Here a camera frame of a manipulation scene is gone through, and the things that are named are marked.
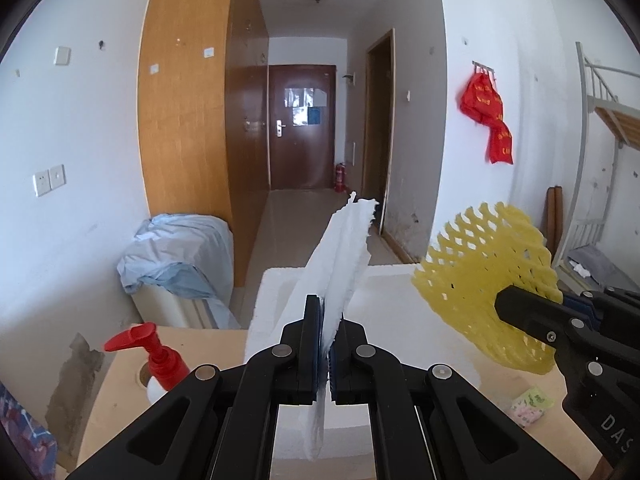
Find red plastic bag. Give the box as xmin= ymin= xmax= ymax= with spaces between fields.
xmin=457 ymin=71 xmax=503 ymax=126
xmin=487 ymin=120 xmax=514 ymax=165

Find white styrofoam box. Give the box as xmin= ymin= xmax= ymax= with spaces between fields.
xmin=244 ymin=262 xmax=481 ymax=461

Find yellow foam net sleeve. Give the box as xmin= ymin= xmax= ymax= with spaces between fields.
xmin=411 ymin=202 xmax=562 ymax=376

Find white red pump bottle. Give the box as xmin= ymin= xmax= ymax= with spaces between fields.
xmin=103 ymin=323 xmax=191 ymax=406

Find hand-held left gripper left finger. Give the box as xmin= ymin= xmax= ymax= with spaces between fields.
xmin=65 ymin=294 xmax=325 ymax=480

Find grey mattress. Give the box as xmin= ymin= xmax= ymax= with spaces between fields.
xmin=567 ymin=245 xmax=636 ymax=293

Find brown side door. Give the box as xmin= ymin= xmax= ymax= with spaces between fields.
xmin=363 ymin=28 xmax=396 ymax=236

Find white metal bunk bed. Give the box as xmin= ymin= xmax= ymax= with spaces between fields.
xmin=552 ymin=42 xmax=640 ymax=291

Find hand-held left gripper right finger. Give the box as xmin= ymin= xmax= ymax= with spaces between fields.
xmin=330 ymin=318 xmax=593 ymax=480

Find blue patterned cloth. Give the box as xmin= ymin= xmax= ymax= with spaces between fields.
xmin=0 ymin=382 xmax=58 ymax=480

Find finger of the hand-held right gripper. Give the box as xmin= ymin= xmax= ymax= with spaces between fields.
xmin=494 ymin=285 xmax=640 ymax=466
xmin=562 ymin=287 xmax=640 ymax=346

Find leaning wooden boards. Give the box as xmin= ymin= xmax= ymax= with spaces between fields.
xmin=545 ymin=186 xmax=563 ymax=251

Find beige box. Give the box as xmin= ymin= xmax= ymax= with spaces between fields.
xmin=131 ymin=285 xmax=236 ymax=330

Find wooden wardrobe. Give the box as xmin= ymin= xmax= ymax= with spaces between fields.
xmin=137 ymin=0 xmax=271 ymax=288

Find dark brown entrance door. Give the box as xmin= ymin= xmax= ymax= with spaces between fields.
xmin=268 ymin=64 xmax=337 ymax=191

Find green pink tissue packet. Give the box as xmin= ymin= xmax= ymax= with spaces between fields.
xmin=511 ymin=386 xmax=553 ymax=428

